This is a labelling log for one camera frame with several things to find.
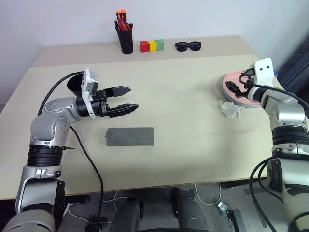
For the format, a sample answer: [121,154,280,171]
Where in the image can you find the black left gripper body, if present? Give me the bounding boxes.
[91,88,112,119]

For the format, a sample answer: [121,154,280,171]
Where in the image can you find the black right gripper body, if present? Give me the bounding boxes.
[240,68,255,92]

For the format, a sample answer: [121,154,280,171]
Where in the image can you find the dark rounded robot leg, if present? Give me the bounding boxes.
[171,187,208,232]
[112,195,144,232]

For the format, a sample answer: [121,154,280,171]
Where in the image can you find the black pen holder cup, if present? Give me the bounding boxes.
[117,23,134,55]

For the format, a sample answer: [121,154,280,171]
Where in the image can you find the black ribbed panel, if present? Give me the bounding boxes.
[277,31,309,97]

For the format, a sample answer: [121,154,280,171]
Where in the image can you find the black table frame bar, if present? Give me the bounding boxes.
[222,180,268,190]

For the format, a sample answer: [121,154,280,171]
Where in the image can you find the black sunglasses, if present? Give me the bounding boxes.
[175,41,202,52]

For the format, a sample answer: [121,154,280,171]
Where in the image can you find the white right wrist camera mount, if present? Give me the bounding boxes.
[248,58,276,87]

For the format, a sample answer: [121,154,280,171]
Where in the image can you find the grey glasses case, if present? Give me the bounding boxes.
[104,127,155,147]

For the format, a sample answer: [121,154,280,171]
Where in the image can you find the empty black cup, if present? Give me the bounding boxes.
[67,74,84,99]

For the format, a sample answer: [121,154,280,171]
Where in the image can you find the crumpled white paper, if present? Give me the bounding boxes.
[219,100,245,119]

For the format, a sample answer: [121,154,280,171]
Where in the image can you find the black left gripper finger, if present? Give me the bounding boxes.
[105,86,132,98]
[109,103,139,119]

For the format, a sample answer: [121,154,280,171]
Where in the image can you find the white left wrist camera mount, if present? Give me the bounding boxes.
[81,68,101,120]

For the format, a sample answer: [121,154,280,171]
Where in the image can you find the black floor connector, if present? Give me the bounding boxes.
[85,221,107,232]

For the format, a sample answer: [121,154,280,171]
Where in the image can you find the black floor base plate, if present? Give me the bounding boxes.
[225,209,247,232]

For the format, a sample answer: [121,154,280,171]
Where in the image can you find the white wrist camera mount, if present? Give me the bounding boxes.
[248,58,276,87]
[81,68,101,120]

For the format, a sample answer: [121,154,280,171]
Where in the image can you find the white floor cable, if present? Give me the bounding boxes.
[102,190,127,203]
[194,182,222,206]

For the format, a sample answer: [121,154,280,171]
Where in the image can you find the pink plate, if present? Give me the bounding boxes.
[221,70,266,109]

